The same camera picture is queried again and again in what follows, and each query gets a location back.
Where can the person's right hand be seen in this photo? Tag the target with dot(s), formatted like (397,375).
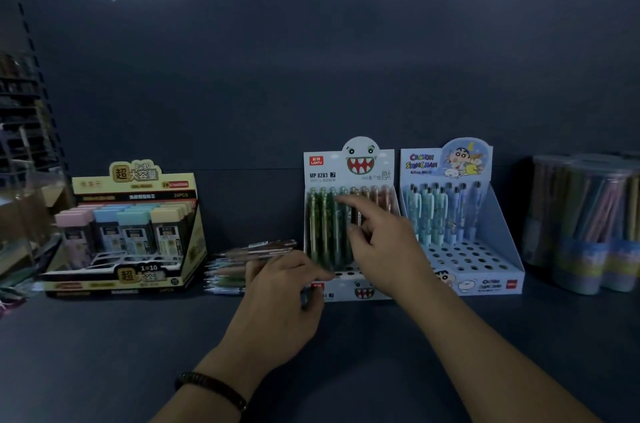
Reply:
(392,252)

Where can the person's left hand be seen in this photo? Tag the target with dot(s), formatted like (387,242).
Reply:
(272,307)

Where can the person's right thumb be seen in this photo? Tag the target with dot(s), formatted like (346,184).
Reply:
(357,242)

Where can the person's left thumb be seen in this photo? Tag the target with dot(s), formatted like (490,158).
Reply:
(320,274)

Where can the bundle of colourful pens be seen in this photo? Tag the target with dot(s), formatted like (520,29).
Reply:
(235,262)

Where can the person's right forearm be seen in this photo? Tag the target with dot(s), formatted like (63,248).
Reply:
(480,362)

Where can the person's left forearm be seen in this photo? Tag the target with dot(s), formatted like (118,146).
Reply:
(220,397)

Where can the row of green and pink pens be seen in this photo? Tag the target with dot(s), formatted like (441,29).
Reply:
(325,232)

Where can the white monster pen display box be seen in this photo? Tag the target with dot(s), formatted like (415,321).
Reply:
(320,172)

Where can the row of pale blue pens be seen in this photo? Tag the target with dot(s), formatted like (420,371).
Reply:
(440,212)

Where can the yellow lead case display box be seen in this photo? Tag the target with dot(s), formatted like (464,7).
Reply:
(185,257)

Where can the blue cartoon pen display box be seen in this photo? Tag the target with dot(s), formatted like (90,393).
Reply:
(500,247)

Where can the clear tub of coloured pencils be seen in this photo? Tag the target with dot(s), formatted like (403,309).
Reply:
(631,247)
(585,237)
(540,217)

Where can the rows of pastel lead cases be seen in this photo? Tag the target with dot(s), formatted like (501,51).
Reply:
(125,232)

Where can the clear plastic organizer box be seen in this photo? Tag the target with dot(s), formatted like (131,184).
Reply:
(25,217)

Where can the perforated metal shelf upright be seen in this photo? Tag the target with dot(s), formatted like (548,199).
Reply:
(35,62)

